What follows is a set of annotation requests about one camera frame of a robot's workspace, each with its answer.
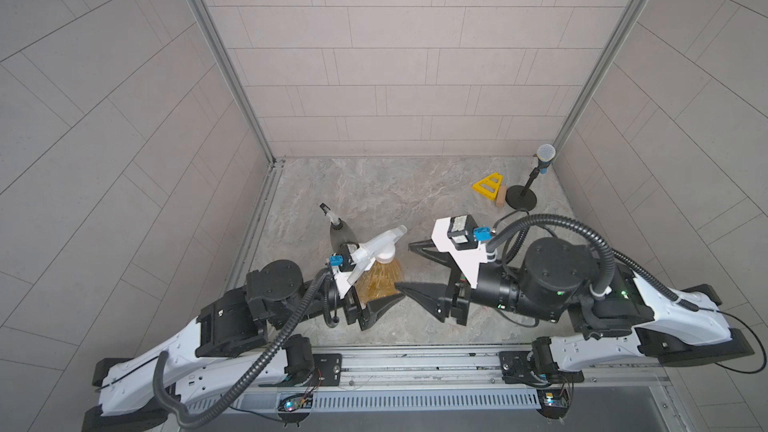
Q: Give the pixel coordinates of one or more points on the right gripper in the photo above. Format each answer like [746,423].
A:
[456,286]

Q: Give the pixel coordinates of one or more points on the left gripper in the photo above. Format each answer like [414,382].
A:
[371,312]

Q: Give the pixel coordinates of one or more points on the orange plastic bottle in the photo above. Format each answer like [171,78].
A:
[379,281]

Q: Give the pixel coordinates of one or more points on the clear spray nozzle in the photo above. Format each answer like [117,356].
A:
[381,248]

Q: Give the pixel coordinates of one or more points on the grey bottle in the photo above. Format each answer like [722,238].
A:
[340,234]

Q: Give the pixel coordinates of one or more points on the black white spray nozzle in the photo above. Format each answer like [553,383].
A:
[333,218]

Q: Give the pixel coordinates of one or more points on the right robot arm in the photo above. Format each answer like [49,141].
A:
[638,316]

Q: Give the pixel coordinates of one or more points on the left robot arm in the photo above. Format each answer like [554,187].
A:
[249,331]

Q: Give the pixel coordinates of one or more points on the yellow triangle block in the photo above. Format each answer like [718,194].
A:
[489,186]

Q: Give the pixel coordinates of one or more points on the microphone on black stand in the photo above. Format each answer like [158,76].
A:
[521,197]

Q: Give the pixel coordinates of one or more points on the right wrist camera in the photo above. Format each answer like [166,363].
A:
[466,243]

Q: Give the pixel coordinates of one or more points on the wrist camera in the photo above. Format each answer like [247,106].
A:
[347,265]
[466,243]

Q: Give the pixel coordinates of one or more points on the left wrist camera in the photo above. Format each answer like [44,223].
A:
[347,265]

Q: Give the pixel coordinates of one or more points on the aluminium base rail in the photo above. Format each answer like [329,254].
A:
[433,378]

